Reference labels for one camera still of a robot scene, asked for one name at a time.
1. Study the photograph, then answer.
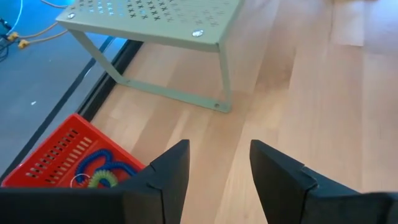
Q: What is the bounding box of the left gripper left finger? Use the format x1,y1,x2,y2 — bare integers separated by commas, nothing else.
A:
0,139,191,224

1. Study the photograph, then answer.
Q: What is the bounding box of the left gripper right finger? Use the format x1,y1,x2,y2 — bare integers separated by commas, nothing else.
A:
249,139,398,224

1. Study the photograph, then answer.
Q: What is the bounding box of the green coil wristband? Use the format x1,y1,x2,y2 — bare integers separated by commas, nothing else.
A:
88,169,119,189

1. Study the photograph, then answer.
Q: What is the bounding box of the red plastic basket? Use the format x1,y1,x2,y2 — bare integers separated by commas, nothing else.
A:
0,113,147,189

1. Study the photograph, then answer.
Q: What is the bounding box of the green perforated metal shelf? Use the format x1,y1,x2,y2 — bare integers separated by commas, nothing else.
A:
55,0,246,114

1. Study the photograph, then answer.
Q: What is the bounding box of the yellow extension cord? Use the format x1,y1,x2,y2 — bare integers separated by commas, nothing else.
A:
6,21,60,43
17,30,68,50

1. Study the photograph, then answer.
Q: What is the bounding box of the black floor cable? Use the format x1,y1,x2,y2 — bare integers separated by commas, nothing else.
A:
0,18,11,60

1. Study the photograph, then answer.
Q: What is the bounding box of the white cable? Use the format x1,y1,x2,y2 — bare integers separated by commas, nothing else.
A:
6,0,25,35

